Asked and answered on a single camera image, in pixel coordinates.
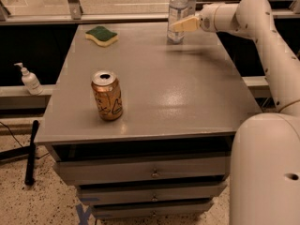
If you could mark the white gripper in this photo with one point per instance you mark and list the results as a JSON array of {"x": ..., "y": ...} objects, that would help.
[{"x": 206, "y": 21}]

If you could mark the clear plastic water bottle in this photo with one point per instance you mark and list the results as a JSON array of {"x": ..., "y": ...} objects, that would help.
[{"x": 178, "y": 9}]

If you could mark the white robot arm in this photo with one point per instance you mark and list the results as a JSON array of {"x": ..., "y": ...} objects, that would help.
[{"x": 265, "y": 159}]

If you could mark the orange soda can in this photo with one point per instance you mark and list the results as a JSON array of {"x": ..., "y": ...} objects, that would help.
[{"x": 107, "y": 94}]

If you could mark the white pump dispenser bottle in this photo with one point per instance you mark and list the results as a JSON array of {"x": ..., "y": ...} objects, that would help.
[{"x": 30, "y": 80}]

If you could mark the green yellow sponge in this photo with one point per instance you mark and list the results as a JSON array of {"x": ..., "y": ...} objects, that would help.
[{"x": 102, "y": 36}]

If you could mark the grey drawer cabinet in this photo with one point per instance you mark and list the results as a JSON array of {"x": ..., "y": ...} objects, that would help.
[{"x": 179, "y": 101}]

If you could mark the top grey drawer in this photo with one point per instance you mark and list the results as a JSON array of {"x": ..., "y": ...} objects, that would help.
[{"x": 105, "y": 172}]

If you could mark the grey drawer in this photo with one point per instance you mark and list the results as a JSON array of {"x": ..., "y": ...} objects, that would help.
[
  {"x": 151, "y": 209},
  {"x": 155, "y": 193},
  {"x": 105, "y": 172}
]

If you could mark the middle grey drawer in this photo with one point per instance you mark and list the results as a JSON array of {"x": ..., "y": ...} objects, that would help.
[{"x": 155, "y": 193}]

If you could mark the bottom grey drawer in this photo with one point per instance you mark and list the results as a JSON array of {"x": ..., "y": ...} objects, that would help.
[{"x": 151, "y": 209}]

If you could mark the black stand leg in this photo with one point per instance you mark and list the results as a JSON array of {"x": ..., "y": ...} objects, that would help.
[{"x": 29, "y": 175}]

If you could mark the metal railing frame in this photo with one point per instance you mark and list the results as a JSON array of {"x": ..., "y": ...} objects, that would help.
[{"x": 20, "y": 12}]

